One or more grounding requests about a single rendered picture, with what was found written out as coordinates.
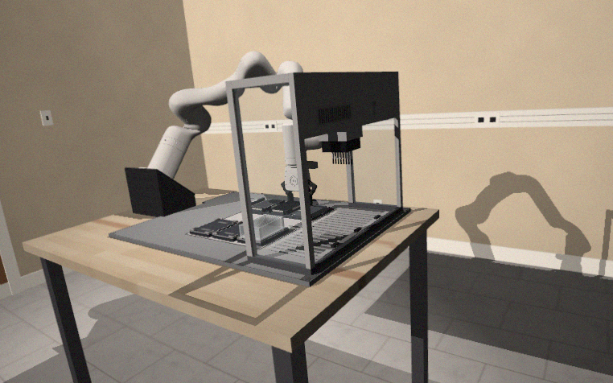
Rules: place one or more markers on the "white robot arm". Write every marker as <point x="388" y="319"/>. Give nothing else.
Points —
<point x="173" y="146"/>

